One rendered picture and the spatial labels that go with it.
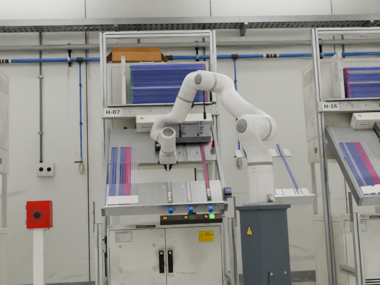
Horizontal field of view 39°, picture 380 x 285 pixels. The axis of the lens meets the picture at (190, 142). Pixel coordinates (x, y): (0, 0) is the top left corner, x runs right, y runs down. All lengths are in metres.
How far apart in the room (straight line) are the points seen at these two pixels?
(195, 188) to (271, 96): 2.27
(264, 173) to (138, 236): 1.10
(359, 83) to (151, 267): 1.82
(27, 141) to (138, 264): 2.19
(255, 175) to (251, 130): 0.21
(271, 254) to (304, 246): 2.69
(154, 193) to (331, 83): 1.57
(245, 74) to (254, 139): 2.76
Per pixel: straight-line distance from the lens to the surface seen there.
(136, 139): 3.40
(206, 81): 2.66
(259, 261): 2.41
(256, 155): 2.45
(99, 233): 2.98
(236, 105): 2.58
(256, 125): 2.43
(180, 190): 3.04
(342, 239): 3.49
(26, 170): 5.06
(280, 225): 2.46
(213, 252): 3.29
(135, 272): 3.28
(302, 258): 5.11
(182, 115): 2.88
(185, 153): 3.28
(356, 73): 3.77
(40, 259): 3.17
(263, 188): 2.44
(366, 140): 3.64
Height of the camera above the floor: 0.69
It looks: 7 degrees up
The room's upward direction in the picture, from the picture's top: 2 degrees counter-clockwise
